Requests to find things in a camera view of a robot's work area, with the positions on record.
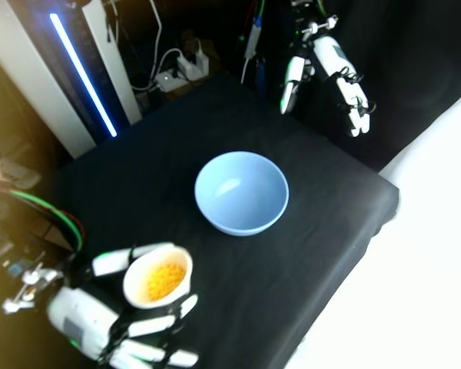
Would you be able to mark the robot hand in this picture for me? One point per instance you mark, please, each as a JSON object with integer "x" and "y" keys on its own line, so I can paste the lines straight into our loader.
{"x": 332, "y": 54}
{"x": 80, "y": 315}

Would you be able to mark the narrow white post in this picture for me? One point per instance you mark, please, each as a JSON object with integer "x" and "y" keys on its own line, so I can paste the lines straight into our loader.
{"x": 113, "y": 69}

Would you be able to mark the white cup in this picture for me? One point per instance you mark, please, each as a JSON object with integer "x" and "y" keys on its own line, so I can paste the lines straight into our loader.
{"x": 136, "y": 280}

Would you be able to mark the white power strip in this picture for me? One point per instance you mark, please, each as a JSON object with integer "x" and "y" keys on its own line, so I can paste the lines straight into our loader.
{"x": 194, "y": 63}

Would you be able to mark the glowing LED light strip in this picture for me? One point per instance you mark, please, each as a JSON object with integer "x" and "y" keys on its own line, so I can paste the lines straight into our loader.
{"x": 82, "y": 77}

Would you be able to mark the black tablecloth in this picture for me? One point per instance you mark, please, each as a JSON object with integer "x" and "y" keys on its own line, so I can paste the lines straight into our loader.
{"x": 253, "y": 288}

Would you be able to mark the white power adapter box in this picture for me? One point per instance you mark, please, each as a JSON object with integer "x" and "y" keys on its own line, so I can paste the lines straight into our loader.
{"x": 169, "y": 80}

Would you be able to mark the wide white pillar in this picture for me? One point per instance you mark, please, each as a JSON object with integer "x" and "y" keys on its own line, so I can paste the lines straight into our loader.
{"x": 27, "y": 77}

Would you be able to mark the light blue bowl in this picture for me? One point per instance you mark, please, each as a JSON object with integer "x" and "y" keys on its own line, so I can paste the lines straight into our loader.
{"x": 242, "y": 192}

